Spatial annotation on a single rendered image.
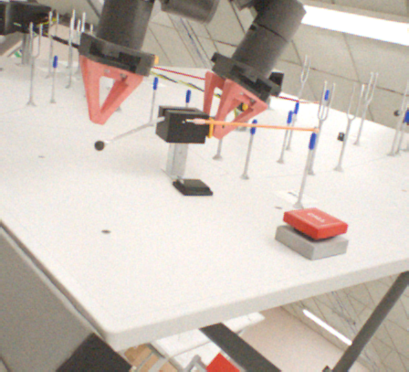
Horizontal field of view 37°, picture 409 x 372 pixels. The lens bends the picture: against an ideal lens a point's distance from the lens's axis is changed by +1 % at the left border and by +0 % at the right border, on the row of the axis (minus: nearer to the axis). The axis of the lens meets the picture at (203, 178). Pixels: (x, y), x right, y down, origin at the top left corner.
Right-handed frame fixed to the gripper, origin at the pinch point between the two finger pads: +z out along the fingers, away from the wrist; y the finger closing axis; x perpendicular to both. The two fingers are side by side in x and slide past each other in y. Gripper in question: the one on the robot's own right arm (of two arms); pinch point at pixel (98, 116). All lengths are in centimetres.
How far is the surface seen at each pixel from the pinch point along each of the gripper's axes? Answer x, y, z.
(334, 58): -276, 305, -33
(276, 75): -53, 44, -11
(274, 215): -19.6, -14.5, 4.5
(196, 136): -12.9, -2.2, -0.7
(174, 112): -8.9, -2.0, -3.0
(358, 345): -50, -7, 26
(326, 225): -17.9, -25.3, 1.4
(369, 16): -241, 243, -60
